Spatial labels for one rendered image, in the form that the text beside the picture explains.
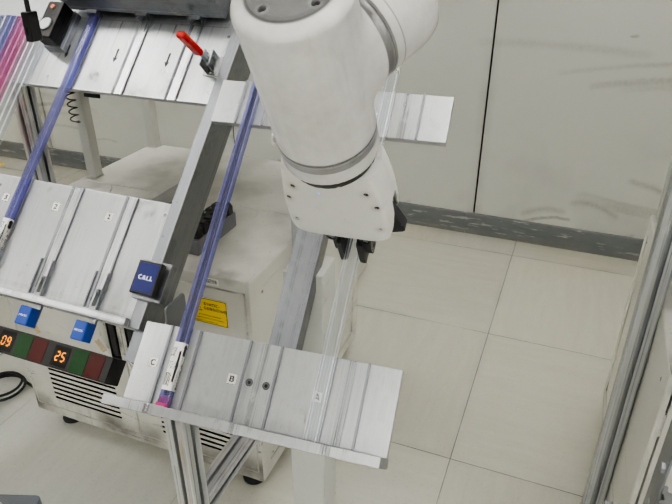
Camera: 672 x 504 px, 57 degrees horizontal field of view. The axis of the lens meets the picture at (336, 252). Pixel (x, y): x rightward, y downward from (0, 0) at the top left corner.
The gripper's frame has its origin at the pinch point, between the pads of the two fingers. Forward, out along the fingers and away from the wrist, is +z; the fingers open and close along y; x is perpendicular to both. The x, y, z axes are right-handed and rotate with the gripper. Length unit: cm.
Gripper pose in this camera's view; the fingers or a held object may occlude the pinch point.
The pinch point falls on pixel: (354, 240)
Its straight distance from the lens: 66.4
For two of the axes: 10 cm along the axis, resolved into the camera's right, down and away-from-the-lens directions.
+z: 1.6, 4.9, 8.6
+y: 9.6, 1.4, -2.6
